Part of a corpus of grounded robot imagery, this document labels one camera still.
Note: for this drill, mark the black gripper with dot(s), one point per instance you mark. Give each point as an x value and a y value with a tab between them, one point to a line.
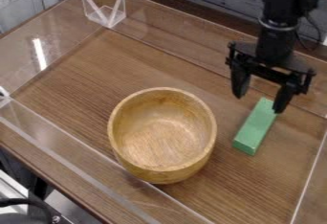
279	70

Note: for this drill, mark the green rectangular block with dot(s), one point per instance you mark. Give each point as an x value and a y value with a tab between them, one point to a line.
255	127

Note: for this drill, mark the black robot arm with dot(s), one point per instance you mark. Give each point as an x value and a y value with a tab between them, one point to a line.
279	24

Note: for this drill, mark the brown wooden bowl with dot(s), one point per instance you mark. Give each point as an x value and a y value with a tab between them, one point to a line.
161	131

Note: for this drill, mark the clear acrylic tray enclosure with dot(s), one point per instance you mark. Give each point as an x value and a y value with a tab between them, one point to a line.
66	69

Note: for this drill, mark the clear acrylic corner bracket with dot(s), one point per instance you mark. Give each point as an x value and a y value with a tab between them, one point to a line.
104	15

